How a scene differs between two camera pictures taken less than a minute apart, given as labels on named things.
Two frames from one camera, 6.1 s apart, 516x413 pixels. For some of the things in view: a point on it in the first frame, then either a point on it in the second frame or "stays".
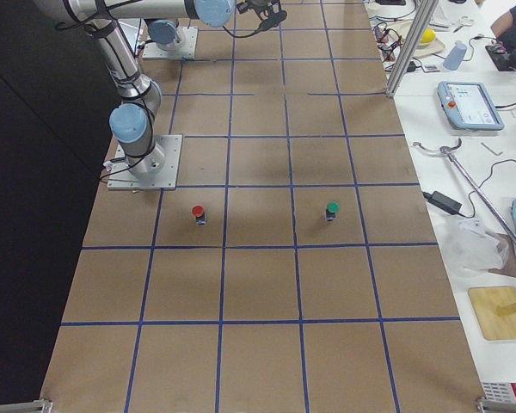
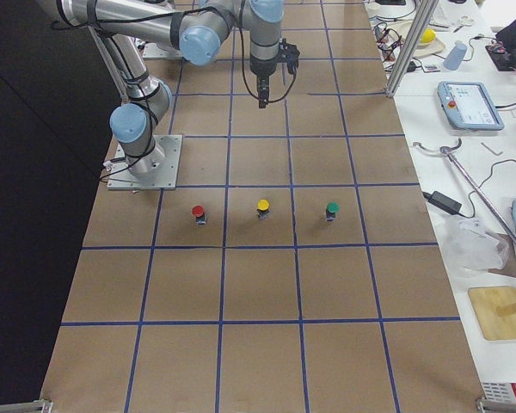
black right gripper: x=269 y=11 -> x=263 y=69
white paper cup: x=373 y=9 stays
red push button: x=198 y=211 stays
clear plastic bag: x=469 y=247 stays
